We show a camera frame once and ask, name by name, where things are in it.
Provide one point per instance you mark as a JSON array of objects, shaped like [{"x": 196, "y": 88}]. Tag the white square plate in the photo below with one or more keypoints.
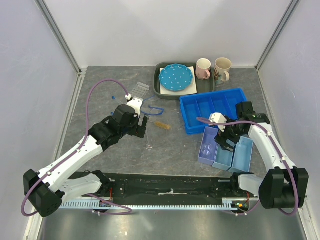
[{"x": 192, "y": 89}]

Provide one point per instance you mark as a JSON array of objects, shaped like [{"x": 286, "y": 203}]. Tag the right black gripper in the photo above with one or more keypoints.
[{"x": 224, "y": 145}]

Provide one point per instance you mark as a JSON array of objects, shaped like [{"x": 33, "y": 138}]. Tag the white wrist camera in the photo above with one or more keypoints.
[
  {"x": 217, "y": 118},
  {"x": 133, "y": 105}
]

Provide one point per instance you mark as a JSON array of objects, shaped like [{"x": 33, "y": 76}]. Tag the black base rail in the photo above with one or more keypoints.
[{"x": 166, "y": 190}]

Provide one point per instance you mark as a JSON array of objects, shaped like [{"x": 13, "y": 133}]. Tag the brown test tube brush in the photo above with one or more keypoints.
[{"x": 161, "y": 125}]

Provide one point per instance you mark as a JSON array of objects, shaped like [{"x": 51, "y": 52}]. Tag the purple plastic box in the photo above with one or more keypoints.
[{"x": 208, "y": 138}]

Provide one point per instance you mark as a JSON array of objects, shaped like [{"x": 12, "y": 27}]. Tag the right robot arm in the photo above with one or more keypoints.
[{"x": 284, "y": 185}]

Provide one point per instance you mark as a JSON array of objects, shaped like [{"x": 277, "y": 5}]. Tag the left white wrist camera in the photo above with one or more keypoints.
[{"x": 133, "y": 105}]

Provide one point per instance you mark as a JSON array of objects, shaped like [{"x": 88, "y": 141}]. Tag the cream floral mug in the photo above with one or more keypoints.
[{"x": 222, "y": 67}]

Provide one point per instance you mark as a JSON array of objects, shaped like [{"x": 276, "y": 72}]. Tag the blue divided bin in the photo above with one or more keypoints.
[{"x": 205, "y": 104}]

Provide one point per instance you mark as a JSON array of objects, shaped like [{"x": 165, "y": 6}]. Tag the light blue box right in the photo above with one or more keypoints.
[{"x": 242, "y": 155}]

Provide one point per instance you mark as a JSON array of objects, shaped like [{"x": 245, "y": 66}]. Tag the blue-capped test tube far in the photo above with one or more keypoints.
[{"x": 117, "y": 100}]

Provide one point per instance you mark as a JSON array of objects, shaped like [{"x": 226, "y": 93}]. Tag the light blue box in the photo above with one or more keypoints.
[
  {"x": 223, "y": 159},
  {"x": 242, "y": 155}
]

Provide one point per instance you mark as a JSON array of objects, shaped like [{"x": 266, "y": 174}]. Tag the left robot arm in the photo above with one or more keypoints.
[{"x": 50, "y": 187}]

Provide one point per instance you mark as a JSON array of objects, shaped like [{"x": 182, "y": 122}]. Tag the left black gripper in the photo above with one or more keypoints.
[{"x": 139, "y": 131}]

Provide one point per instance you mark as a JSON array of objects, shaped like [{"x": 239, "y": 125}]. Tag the clear test tube rack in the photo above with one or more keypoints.
[{"x": 140, "y": 90}]

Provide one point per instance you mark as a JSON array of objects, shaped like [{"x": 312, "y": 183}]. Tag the blue polka dot plate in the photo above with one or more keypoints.
[{"x": 175, "y": 77}]

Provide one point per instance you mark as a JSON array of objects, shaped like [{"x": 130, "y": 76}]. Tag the blue safety goggles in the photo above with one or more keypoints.
[{"x": 153, "y": 111}]

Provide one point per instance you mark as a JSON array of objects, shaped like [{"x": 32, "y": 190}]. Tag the light blue box middle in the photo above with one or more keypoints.
[{"x": 223, "y": 159}]

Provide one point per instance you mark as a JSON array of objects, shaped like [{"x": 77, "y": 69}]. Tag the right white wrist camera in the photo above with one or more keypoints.
[{"x": 217, "y": 118}]

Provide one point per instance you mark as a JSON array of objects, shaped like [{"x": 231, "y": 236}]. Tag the clear glass beaker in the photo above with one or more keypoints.
[{"x": 207, "y": 149}]

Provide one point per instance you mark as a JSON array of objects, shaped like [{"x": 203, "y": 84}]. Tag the pink mug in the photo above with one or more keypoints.
[{"x": 203, "y": 67}]

